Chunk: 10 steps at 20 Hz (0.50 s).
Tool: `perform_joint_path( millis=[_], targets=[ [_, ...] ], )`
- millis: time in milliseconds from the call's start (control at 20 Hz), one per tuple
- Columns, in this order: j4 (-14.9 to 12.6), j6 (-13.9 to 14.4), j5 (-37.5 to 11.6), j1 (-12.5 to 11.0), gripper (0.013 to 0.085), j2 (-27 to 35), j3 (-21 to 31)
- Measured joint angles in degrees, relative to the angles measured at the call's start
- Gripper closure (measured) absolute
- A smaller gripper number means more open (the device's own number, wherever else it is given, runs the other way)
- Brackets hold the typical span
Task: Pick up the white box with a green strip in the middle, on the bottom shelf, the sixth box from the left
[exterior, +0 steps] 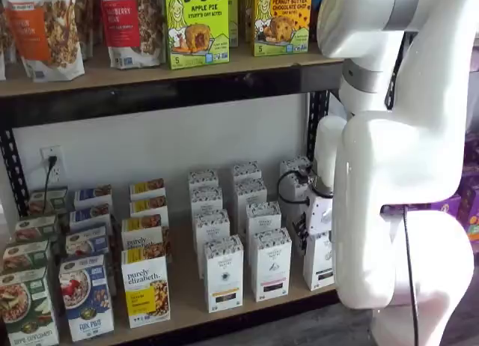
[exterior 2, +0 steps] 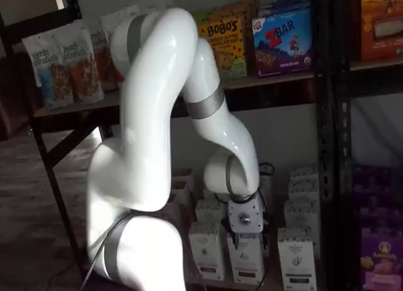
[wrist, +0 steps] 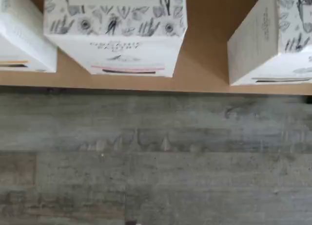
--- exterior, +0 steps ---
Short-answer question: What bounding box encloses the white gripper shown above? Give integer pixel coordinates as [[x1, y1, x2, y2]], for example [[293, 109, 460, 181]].
[[293, 194, 334, 248]]

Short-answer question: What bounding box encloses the white box green strip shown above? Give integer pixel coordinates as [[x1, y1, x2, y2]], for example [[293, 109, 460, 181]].
[[294, 205, 308, 258], [302, 229, 336, 291], [279, 156, 314, 198], [287, 173, 312, 214]]

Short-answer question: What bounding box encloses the white box pink strip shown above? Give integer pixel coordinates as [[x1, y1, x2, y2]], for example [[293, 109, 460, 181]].
[[250, 228, 293, 302], [245, 201, 282, 243], [230, 161, 263, 186], [234, 179, 269, 231]]

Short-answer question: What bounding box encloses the white box yellow strip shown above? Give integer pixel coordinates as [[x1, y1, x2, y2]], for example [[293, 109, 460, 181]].
[[187, 169, 220, 192], [189, 186, 224, 220], [194, 210, 231, 279], [204, 235, 245, 313]]

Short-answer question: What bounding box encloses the wooden shelf board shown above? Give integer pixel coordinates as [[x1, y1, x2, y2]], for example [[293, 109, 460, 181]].
[[0, 49, 345, 98], [55, 210, 338, 343]]

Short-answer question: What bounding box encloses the yellow label granola box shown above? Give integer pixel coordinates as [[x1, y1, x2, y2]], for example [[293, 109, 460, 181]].
[[129, 178, 166, 202], [129, 196, 169, 222], [120, 248, 171, 329], [120, 214, 166, 254]]

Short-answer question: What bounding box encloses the yellow Bobo's peanut butter box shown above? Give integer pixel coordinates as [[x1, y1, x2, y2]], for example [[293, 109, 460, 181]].
[[254, 0, 312, 58], [239, 0, 257, 43]]

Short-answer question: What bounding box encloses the blue flax oatmeal box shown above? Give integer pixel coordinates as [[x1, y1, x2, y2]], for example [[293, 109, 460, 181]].
[[65, 225, 110, 259], [73, 184, 113, 210], [70, 204, 112, 231], [58, 254, 115, 342]]

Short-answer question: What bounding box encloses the green Bobo's apple pie box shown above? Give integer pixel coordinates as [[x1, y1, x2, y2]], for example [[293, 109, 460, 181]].
[[164, 0, 230, 70], [228, 0, 240, 49]]

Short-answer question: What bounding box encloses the green oatmeal box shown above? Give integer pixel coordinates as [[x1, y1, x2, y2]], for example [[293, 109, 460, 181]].
[[28, 187, 69, 216], [0, 267, 60, 346], [0, 240, 52, 276], [14, 214, 59, 243]]

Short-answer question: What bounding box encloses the red label granola bag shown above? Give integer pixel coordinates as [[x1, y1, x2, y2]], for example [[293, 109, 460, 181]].
[[97, 0, 168, 69]]

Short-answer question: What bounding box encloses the white granola bag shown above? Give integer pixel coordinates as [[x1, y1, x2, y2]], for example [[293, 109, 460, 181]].
[[0, 8, 16, 81], [74, 0, 103, 61]]

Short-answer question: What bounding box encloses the orange label granola bag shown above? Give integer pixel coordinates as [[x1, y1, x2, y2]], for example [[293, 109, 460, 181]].
[[0, 0, 86, 81]]

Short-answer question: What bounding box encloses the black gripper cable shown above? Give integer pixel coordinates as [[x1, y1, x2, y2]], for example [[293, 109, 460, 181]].
[[276, 166, 334, 207]]

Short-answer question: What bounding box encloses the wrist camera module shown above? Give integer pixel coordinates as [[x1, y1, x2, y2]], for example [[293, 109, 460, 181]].
[[295, 165, 319, 186]]

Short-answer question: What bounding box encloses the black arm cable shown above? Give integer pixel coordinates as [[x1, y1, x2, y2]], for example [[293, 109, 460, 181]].
[[401, 205, 421, 346]]

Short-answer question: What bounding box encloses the black metal shelf frame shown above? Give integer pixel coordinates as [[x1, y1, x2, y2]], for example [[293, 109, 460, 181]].
[[0, 31, 417, 346]]

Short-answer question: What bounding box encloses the white wall outlet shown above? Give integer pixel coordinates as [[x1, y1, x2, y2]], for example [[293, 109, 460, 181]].
[[40, 146, 63, 182]]

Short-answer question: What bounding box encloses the black plug with cable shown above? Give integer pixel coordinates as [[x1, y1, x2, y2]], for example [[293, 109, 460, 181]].
[[43, 155, 58, 212]]

